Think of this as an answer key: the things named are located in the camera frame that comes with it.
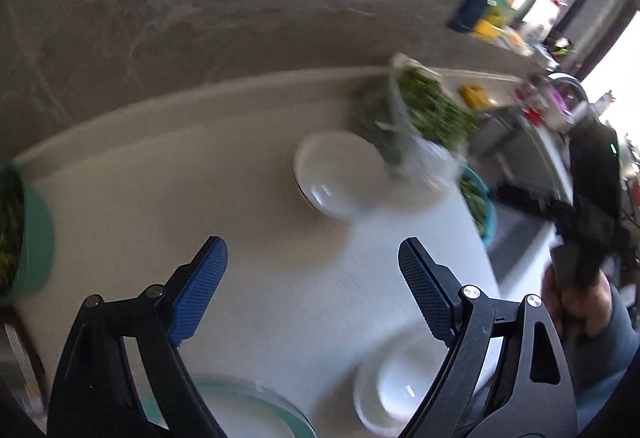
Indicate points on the steel sink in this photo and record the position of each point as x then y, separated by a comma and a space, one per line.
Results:
515, 152

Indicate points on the person's right hand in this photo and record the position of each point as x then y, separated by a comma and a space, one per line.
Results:
582, 308

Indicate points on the blue and yellow package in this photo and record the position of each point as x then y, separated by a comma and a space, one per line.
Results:
470, 12

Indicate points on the yellow object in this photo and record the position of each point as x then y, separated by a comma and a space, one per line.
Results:
475, 96

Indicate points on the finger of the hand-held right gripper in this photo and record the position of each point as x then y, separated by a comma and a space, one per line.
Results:
530, 204

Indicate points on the person's right forearm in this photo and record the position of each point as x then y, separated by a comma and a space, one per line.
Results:
610, 368

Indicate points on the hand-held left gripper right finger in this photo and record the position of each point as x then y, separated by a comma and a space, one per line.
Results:
430, 298

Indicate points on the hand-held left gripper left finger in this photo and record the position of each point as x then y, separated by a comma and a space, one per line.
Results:
197, 298

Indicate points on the large teal floral plate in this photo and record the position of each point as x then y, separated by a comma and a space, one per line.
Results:
150, 410

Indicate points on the white bowl with red flowers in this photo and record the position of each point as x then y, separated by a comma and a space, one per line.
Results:
340, 172

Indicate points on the white deep plate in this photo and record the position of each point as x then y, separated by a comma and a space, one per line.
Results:
365, 398

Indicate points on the plastic bag of green vegetables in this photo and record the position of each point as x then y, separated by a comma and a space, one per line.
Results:
430, 107

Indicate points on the teal bowl of greens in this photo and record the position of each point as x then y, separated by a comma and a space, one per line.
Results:
37, 243
477, 203

